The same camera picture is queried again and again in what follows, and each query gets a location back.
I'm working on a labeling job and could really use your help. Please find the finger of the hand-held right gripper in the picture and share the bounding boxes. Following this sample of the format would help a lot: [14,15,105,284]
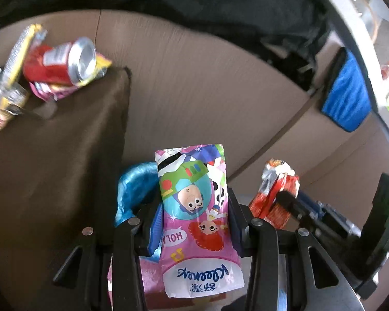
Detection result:
[273,190,316,231]

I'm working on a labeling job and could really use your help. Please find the clear plastic cup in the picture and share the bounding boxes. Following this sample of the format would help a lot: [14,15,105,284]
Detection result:
[0,82,30,115]

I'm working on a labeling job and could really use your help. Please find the blue plastic bag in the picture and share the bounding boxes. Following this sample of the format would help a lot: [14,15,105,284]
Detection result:
[114,161,160,228]

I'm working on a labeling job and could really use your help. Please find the pink crumpled wrapper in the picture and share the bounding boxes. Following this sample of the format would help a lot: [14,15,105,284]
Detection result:
[29,80,72,102]

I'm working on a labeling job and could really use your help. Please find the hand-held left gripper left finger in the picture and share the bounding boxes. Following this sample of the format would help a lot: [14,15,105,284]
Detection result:
[53,202,164,311]

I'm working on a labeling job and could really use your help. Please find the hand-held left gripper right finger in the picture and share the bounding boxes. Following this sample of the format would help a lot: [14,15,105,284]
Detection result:
[228,189,339,311]

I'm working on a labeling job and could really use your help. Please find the pink cartoon tissue pack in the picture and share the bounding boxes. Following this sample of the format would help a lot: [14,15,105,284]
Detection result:
[155,143,246,299]

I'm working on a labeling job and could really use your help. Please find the yellow silver wrapper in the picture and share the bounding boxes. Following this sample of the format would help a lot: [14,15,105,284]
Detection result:
[2,24,48,104]

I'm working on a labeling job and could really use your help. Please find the black bag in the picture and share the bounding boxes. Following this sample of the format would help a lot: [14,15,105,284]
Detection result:
[0,0,332,92]

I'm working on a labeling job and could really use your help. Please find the blue and black cloth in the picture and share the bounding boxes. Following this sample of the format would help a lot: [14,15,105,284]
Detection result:
[321,47,374,133]

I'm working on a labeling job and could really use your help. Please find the red soda can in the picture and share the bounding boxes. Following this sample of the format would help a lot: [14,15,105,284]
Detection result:
[23,37,97,87]

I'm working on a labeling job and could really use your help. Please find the dark brown cloth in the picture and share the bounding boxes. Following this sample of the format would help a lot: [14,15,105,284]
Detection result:
[0,66,132,311]

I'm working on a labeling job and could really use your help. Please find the white curved rim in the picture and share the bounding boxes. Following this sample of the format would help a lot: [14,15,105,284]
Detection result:
[306,0,389,172]

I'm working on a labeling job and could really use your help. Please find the red snack wrapper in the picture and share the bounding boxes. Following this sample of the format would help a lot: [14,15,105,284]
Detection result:
[249,159,300,229]

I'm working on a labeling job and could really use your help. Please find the yellow snack packet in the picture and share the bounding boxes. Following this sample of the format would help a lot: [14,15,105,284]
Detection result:
[74,53,113,87]

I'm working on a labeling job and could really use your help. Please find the cardboard sheet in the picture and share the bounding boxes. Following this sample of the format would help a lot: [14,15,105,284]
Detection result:
[0,8,389,234]

